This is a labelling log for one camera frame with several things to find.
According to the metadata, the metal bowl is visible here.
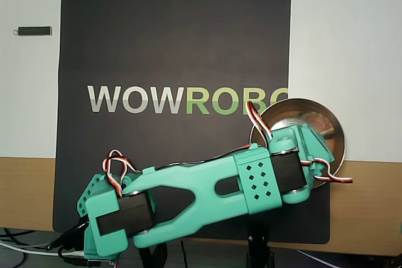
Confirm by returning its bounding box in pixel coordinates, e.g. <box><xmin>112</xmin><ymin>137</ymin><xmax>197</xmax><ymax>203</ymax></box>
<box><xmin>249</xmin><ymin>97</ymin><xmax>346</xmax><ymax>191</ymax></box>

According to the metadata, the black WOWROBO mat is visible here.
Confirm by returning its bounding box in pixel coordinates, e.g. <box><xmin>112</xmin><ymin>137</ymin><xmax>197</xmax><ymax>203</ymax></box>
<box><xmin>52</xmin><ymin>0</ymin><xmax>331</xmax><ymax>245</ymax></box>

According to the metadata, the black table clamp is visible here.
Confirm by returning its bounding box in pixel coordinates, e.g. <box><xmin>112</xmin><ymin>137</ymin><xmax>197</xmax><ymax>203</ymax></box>
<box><xmin>138</xmin><ymin>242</ymin><xmax>170</xmax><ymax>268</ymax></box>

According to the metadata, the white paper sheet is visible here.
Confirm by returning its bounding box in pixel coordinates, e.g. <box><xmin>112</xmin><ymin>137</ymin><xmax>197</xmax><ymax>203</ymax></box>
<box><xmin>287</xmin><ymin>0</ymin><xmax>402</xmax><ymax>163</ymax></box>
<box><xmin>0</xmin><ymin>0</ymin><xmax>63</xmax><ymax>159</ymax></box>

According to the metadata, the black USB stick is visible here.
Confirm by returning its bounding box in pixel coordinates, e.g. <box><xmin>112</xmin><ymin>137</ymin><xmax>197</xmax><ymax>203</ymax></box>
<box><xmin>13</xmin><ymin>26</ymin><xmax>53</xmax><ymax>37</ymax></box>

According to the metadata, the red white black servo cable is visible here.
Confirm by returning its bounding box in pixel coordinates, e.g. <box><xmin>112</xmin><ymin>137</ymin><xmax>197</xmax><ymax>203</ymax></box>
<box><xmin>247</xmin><ymin>100</ymin><xmax>274</xmax><ymax>141</ymax></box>
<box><xmin>102</xmin><ymin>149</ymin><xmax>141</xmax><ymax>196</ymax></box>
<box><xmin>300</xmin><ymin>157</ymin><xmax>354</xmax><ymax>185</ymax></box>

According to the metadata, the thin black hanging cable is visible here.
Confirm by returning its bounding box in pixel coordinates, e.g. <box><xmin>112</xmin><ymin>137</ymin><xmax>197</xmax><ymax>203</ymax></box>
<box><xmin>179</xmin><ymin>239</ymin><xmax>189</xmax><ymax>268</ymax></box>

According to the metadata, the black plug cable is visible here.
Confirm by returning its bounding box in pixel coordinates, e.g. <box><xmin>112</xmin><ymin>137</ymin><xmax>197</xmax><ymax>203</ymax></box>
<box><xmin>46</xmin><ymin>219</ymin><xmax>91</xmax><ymax>250</ymax></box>

